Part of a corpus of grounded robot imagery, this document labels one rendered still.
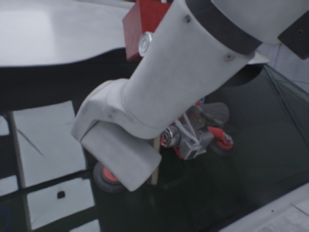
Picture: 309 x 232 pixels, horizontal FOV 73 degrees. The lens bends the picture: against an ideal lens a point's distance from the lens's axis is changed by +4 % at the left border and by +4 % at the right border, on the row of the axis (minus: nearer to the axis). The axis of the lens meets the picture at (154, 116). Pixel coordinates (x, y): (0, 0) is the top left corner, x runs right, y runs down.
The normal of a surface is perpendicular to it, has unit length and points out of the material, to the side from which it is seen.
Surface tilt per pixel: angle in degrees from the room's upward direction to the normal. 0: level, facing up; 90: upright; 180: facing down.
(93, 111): 102
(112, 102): 42
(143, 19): 70
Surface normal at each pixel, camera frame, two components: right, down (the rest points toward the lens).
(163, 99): -0.26, 0.65
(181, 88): -0.22, 0.81
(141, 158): 0.33, -0.35
